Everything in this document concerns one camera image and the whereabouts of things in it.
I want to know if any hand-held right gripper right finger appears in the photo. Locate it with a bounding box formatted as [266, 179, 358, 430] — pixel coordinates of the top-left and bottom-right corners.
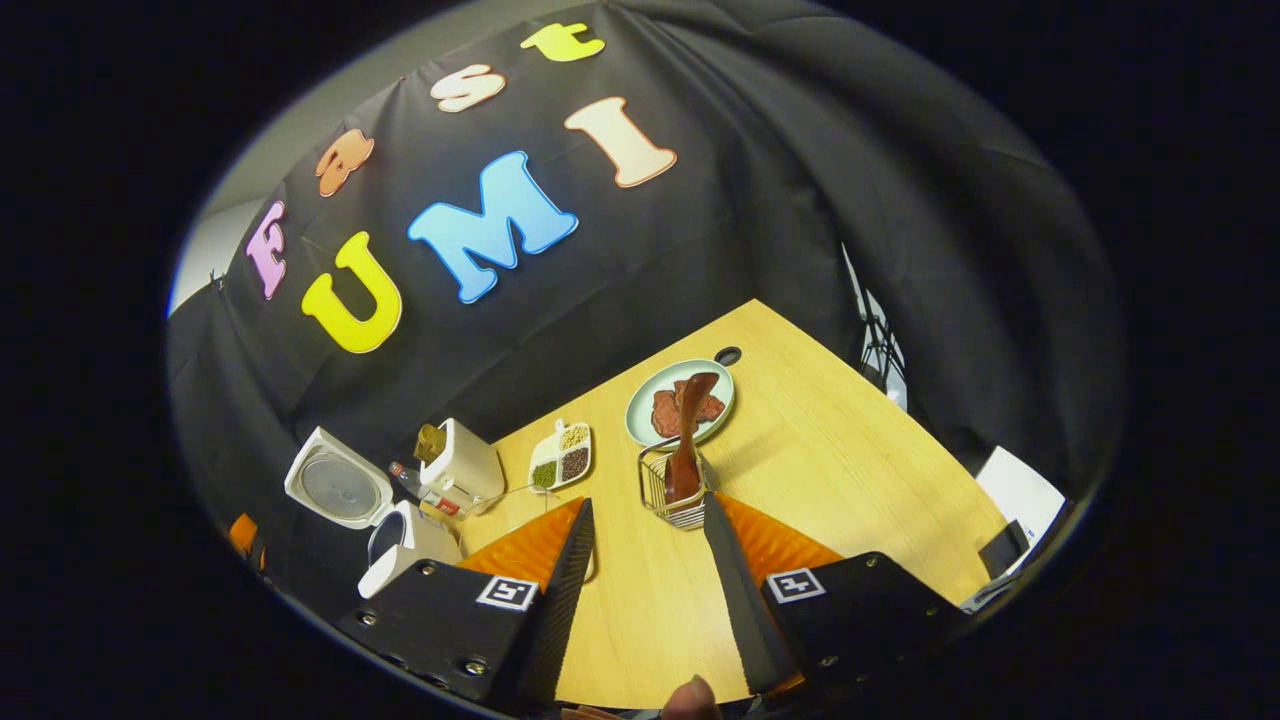
[702, 490, 973, 703]

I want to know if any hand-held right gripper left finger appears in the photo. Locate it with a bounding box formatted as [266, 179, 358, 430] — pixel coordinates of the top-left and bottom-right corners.
[335, 497, 598, 713]

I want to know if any white rice cooker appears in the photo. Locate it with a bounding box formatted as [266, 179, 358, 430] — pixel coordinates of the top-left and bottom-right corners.
[283, 426, 464, 600]

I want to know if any metal wire chopstick holder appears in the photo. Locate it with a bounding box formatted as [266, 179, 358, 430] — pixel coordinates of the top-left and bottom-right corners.
[637, 436, 717, 532]

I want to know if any brown wooden spoon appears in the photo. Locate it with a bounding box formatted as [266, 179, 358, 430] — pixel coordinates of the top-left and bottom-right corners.
[662, 371, 722, 505]

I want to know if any white divided grain dish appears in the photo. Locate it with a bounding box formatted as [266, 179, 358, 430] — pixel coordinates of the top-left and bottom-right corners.
[526, 419, 594, 494]

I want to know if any white toaster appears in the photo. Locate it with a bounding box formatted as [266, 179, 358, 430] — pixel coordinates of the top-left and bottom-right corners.
[417, 417, 507, 517]

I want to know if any clear plastic bottle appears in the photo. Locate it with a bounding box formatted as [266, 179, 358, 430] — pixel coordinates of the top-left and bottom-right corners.
[387, 460, 472, 520]

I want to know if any pale green plate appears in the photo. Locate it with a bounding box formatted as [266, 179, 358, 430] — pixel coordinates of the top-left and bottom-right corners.
[624, 358, 737, 451]

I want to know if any white box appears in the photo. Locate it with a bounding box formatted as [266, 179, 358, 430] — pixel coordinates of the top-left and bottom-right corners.
[974, 444, 1069, 578]

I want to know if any metal stand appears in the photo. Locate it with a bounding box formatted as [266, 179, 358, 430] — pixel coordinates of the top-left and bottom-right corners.
[838, 243, 912, 413]

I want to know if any black backdrop cloth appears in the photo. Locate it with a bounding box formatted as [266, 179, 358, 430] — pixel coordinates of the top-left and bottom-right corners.
[165, 0, 1126, 601]

